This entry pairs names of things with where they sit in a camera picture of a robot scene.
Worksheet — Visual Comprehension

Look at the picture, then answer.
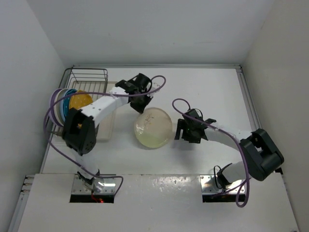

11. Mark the cream plate with plant motif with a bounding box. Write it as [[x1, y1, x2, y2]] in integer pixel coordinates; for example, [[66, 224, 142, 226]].
[[134, 107, 173, 149]]

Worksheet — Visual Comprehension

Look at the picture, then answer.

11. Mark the yellow dotted plate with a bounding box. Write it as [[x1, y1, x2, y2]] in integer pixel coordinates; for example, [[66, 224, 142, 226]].
[[66, 90, 93, 118]]

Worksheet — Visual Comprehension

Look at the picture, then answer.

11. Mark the teal dotted plate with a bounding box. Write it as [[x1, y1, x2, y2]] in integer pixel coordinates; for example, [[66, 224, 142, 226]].
[[63, 88, 77, 119]]

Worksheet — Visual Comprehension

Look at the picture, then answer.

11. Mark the purple plate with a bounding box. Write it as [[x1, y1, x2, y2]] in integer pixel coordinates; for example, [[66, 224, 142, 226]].
[[49, 88, 63, 127]]

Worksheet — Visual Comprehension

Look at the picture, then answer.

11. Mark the light blue plate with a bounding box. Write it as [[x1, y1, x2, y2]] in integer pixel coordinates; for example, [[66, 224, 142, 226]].
[[59, 89, 69, 121]]

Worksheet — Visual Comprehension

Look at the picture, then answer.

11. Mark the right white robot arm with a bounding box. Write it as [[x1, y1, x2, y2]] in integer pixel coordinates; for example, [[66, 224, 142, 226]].
[[175, 109, 284, 189]]

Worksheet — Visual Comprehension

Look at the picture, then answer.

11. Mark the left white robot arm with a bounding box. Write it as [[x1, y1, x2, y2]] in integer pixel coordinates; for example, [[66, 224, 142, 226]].
[[62, 73, 160, 190]]

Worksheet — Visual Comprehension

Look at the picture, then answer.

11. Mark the beige drip tray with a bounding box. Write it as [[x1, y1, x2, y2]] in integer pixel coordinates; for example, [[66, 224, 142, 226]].
[[94, 81, 116, 142]]

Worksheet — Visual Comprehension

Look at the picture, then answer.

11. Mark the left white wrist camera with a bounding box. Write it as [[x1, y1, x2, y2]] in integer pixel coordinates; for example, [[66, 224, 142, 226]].
[[148, 82, 160, 97]]

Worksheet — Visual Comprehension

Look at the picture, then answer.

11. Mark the metal wire dish rack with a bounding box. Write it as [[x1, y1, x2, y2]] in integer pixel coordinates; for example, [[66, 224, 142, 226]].
[[45, 66, 108, 135]]

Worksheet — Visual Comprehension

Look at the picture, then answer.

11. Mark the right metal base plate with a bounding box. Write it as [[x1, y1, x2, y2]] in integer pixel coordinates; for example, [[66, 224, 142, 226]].
[[200, 174, 246, 195]]

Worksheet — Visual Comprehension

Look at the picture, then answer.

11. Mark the metal base plate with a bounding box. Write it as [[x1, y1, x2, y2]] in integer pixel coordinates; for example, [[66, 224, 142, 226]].
[[200, 174, 246, 195], [71, 174, 116, 195]]

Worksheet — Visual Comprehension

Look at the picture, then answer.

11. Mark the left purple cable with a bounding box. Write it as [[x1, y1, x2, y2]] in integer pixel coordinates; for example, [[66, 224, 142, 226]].
[[43, 75, 167, 194]]

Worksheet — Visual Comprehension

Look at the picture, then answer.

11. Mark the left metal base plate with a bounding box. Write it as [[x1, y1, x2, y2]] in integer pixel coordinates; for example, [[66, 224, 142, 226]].
[[71, 174, 116, 195]]

